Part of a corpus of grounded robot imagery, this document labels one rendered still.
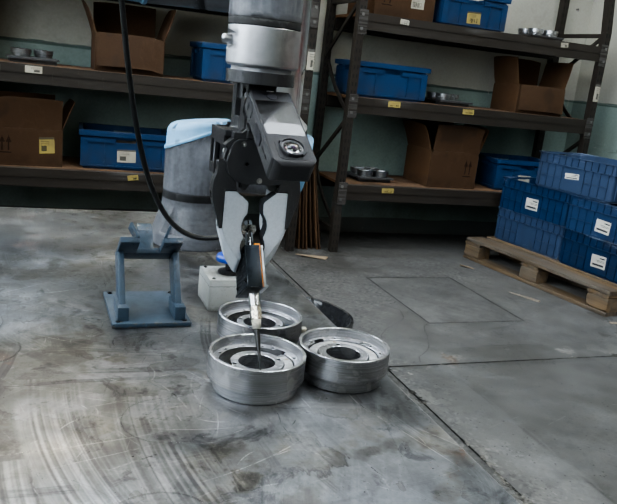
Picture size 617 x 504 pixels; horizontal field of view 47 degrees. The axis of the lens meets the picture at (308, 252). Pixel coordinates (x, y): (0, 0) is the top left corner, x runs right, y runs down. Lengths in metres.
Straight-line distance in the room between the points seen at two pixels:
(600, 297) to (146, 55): 2.86
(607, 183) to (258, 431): 3.92
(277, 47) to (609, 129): 5.21
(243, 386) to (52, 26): 4.14
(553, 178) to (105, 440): 4.25
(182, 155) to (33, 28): 3.51
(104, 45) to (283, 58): 3.52
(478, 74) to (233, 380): 5.04
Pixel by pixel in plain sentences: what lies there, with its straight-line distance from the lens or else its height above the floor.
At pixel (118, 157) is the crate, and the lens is 4.32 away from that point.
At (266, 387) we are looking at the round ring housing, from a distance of 0.74.
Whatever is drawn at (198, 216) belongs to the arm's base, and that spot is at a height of 0.86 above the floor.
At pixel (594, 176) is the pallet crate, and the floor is 0.71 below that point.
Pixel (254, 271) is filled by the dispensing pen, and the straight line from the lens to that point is 0.75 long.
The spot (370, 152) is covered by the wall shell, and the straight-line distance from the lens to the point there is 5.29.
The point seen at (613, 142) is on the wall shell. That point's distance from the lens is 5.82.
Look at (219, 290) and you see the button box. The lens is 1.00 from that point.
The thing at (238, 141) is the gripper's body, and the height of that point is 1.06.
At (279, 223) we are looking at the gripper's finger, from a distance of 0.77.
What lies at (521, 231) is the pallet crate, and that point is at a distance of 4.97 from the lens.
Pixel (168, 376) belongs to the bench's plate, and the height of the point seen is 0.80.
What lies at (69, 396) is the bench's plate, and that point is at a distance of 0.77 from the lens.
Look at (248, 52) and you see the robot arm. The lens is 0.73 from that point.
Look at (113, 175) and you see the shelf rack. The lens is 4.23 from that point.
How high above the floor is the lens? 1.14
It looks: 14 degrees down
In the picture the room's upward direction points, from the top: 6 degrees clockwise
